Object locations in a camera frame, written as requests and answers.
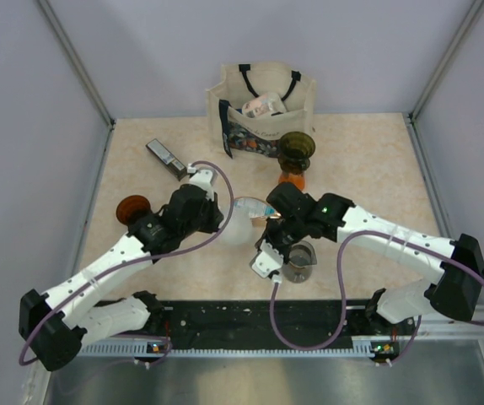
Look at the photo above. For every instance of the black rectangular box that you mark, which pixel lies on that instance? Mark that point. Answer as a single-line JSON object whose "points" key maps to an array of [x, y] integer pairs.
{"points": [[168, 160]]}

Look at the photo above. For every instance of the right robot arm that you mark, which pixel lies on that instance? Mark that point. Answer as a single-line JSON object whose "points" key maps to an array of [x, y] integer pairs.
{"points": [[451, 270]]}

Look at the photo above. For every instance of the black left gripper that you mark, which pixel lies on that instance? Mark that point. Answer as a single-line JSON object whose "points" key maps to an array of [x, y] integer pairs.
{"points": [[216, 215]]}

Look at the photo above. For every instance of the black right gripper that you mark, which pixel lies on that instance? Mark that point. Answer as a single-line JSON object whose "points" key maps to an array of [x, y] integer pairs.
{"points": [[267, 235]]}

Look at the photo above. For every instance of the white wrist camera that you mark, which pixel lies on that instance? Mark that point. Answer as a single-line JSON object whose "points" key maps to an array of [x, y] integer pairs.
{"points": [[267, 263], [203, 178]]}

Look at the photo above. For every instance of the beige canvas tote bag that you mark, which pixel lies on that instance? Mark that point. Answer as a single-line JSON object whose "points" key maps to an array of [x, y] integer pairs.
{"points": [[231, 131]]}

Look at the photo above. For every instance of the dark glass beaker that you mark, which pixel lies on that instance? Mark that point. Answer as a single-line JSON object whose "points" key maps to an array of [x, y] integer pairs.
{"points": [[301, 261]]}

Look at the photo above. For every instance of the pink liquid soap bottle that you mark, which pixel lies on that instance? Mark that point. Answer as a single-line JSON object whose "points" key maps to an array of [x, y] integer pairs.
{"points": [[256, 208]]}

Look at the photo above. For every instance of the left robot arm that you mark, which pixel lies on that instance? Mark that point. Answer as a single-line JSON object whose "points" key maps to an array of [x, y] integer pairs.
{"points": [[58, 323]]}

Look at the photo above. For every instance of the dark green glass dripper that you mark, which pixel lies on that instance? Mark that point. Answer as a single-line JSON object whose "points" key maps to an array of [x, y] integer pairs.
{"points": [[295, 150]]}

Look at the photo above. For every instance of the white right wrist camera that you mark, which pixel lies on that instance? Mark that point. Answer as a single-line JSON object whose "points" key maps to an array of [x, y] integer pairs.
{"points": [[267, 263]]}

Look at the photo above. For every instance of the pink pouch in bag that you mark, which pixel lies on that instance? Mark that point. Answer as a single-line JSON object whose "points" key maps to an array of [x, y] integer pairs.
{"points": [[266, 105]]}

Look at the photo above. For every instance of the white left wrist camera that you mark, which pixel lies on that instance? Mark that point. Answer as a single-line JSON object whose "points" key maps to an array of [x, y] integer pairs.
{"points": [[203, 178]]}

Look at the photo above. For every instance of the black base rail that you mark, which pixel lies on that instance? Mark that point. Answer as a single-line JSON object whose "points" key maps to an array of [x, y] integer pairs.
{"points": [[245, 324]]}

